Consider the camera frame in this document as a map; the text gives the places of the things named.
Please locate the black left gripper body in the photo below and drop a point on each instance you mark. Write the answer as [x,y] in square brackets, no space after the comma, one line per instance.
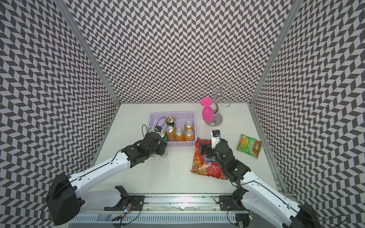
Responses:
[160,149]

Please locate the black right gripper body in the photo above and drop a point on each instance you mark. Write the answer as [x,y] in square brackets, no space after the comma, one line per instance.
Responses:
[212,152]

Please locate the orange can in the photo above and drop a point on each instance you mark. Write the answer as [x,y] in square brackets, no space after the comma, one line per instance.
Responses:
[189,126]
[189,135]
[170,133]
[179,135]

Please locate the dark green gold-top can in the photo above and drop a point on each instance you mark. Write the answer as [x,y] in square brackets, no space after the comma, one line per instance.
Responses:
[170,121]

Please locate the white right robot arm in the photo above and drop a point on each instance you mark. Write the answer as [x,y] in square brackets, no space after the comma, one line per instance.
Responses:
[255,195]

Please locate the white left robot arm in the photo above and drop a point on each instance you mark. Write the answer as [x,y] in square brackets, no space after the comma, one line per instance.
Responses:
[69,195]

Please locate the lavender plastic basket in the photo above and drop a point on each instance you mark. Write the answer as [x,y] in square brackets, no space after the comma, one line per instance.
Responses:
[180,119]

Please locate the green can right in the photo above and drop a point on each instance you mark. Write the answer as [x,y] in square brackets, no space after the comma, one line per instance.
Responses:
[163,136]

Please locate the red candy bag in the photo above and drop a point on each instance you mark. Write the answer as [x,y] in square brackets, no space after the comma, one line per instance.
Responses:
[203,165]

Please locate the green snack packet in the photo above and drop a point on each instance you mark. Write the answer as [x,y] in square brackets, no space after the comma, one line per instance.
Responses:
[250,146]

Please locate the pink plastic wine glass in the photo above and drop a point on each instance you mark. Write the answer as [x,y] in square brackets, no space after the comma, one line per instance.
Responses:
[207,112]

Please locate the chrome glass holder stand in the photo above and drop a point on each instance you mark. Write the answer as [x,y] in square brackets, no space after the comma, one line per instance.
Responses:
[221,94]

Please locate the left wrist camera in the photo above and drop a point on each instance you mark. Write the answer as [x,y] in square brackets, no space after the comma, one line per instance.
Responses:
[158,129]

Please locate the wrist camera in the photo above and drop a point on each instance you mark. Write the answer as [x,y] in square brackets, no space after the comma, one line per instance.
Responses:
[216,138]
[158,129]

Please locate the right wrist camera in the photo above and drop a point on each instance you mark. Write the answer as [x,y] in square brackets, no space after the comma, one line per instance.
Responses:
[216,138]

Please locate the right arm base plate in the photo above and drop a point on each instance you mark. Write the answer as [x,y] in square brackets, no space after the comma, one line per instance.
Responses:
[230,203]

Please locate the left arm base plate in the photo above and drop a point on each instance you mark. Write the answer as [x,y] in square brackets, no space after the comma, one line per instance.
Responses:
[127,202]

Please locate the aluminium front rail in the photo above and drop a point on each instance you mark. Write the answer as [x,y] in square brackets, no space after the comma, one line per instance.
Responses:
[172,211]

